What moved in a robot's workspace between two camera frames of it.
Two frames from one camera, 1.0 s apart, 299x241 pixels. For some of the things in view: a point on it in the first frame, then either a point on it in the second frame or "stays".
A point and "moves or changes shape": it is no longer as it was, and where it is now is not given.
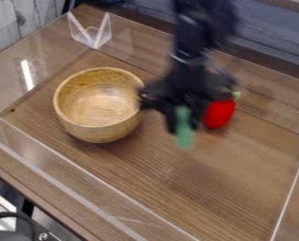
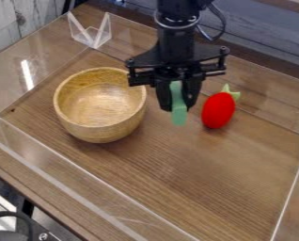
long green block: x=185 y=133 moves or changes shape
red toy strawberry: x=220 y=111 stays
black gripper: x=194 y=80 -> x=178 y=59
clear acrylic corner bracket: x=92 y=37 stays
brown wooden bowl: x=97 y=104 stays
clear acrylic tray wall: x=89 y=206 stays
